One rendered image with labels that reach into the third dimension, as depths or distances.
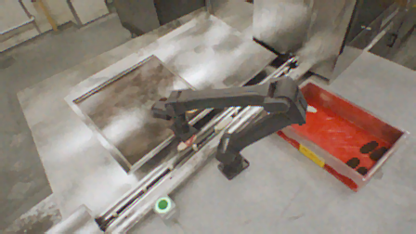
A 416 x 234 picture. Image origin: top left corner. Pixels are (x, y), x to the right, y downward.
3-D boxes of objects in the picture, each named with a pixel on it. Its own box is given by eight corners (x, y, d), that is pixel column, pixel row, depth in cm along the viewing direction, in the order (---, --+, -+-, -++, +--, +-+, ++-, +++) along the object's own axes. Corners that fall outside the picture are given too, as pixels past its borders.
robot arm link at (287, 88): (318, 123, 70) (320, 98, 76) (281, 96, 67) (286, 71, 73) (226, 166, 104) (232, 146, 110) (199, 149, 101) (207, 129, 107)
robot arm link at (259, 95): (291, 114, 70) (295, 87, 77) (287, 98, 67) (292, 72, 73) (166, 118, 91) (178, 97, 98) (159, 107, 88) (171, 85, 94)
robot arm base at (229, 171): (229, 181, 107) (250, 164, 112) (228, 171, 101) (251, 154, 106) (216, 167, 112) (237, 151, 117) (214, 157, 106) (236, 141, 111)
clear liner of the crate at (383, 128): (357, 196, 97) (366, 184, 90) (261, 124, 125) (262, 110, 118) (402, 147, 109) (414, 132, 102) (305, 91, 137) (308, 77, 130)
